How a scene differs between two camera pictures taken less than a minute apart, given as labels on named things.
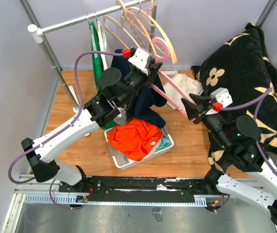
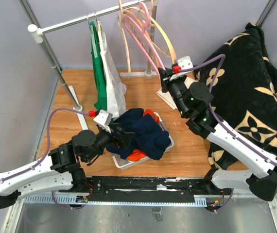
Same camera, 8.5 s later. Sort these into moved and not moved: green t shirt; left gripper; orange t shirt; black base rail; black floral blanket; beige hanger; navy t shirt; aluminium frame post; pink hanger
Moved: left gripper; beige hanger; navy t shirt; orange t shirt; pink hanger
Not moved: green t shirt; black floral blanket; aluminium frame post; black base rail
